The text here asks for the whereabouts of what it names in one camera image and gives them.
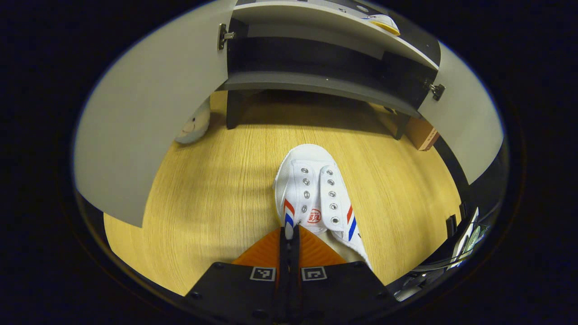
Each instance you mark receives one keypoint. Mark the white plush toy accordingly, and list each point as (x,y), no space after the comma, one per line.
(196,126)

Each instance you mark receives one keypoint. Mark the white and orange book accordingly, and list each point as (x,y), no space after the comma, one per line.
(421,133)

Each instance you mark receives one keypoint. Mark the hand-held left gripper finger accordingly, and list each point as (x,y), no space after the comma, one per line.
(294,289)
(283,289)

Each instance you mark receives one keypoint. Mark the white striped canvas shoe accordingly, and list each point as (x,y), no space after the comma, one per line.
(384,21)
(311,171)

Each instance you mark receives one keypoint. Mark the white cabinet door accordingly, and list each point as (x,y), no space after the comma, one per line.
(144,113)
(469,122)

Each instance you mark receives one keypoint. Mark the small black bracket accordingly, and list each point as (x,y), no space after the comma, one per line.
(451,224)

